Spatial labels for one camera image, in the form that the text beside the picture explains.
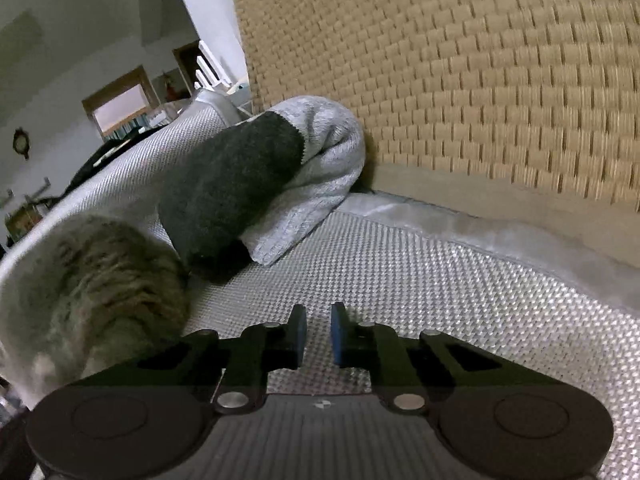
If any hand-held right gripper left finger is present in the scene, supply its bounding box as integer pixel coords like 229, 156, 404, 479
70, 304, 307, 413

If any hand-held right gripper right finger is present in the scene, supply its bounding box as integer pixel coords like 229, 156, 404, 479
330, 302, 561, 413

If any black and grey knit sweater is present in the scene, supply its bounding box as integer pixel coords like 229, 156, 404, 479
157, 95, 367, 282

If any grey tabby cat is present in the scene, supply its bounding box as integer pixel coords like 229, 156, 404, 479
0, 212, 192, 396

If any wooden framed window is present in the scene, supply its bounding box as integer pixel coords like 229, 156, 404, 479
82, 65, 161, 142

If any woven tan headboard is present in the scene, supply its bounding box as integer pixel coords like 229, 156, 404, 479
227, 0, 640, 266

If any round dark wall ornament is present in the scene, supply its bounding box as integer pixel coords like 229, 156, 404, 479
12, 129, 32, 161

